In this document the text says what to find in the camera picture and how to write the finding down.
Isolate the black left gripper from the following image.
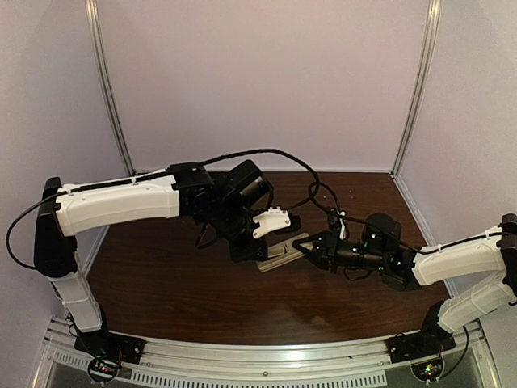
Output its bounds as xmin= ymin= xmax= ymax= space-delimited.
xmin=209 ymin=201 xmax=268 ymax=264

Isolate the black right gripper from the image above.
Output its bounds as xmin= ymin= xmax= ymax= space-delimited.
xmin=292 ymin=230 xmax=388 ymax=276

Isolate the white remote control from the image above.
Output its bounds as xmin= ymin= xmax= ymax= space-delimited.
xmin=256 ymin=235 xmax=305 ymax=272

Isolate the grey remote battery cover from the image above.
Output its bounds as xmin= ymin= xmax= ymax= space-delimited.
xmin=267 ymin=241 xmax=296 ymax=259

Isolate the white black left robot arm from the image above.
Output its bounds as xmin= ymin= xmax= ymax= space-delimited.
xmin=34 ymin=160 xmax=291 ymax=359

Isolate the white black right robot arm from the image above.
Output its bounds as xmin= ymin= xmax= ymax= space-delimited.
xmin=292 ymin=213 xmax=516 ymax=357

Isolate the right circuit board with LEDs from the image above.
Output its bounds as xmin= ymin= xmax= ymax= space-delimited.
xmin=410 ymin=356 xmax=444 ymax=383

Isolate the circuit board with leds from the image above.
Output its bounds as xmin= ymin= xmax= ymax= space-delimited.
xmin=410 ymin=356 xmax=444 ymax=383
xmin=86 ymin=358 xmax=122 ymax=385

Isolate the left circuit board with LEDs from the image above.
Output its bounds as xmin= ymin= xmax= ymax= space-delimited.
xmin=86 ymin=358 xmax=122 ymax=385

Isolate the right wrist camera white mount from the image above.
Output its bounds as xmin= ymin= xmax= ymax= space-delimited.
xmin=327 ymin=207 xmax=349 ymax=240

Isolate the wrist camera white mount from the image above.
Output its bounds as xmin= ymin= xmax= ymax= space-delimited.
xmin=251 ymin=208 xmax=301 ymax=239
xmin=327 ymin=207 xmax=349 ymax=240

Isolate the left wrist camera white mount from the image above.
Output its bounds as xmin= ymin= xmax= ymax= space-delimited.
xmin=251 ymin=208 xmax=301 ymax=239

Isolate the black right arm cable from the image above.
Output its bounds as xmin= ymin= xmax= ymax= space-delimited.
xmin=307 ymin=182 xmax=510 ymax=255

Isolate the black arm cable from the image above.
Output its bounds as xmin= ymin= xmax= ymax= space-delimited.
xmin=307 ymin=182 xmax=510 ymax=255
xmin=6 ymin=148 xmax=322 ymax=272

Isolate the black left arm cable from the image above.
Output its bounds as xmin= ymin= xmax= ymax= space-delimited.
xmin=6 ymin=148 xmax=322 ymax=272

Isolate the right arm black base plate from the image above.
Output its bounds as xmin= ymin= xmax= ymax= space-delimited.
xmin=385 ymin=331 xmax=456 ymax=364

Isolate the aluminium front rail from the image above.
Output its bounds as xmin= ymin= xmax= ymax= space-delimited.
xmin=40 ymin=318 xmax=485 ymax=388

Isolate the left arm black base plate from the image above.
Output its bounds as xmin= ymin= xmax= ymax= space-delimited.
xmin=74 ymin=331 xmax=145 ymax=365

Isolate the right aluminium frame post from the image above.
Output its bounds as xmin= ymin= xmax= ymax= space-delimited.
xmin=391 ymin=0 xmax=441 ymax=179

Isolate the aluminium frame post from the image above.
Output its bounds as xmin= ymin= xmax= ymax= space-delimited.
xmin=391 ymin=0 xmax=441 ymax=179
xmin=85 ymin=0 xmax=135 ymax=175

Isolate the left aluminium frame post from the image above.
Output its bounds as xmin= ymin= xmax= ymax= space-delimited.
xmin=85 ymin=0 xmax=135 ymax=175

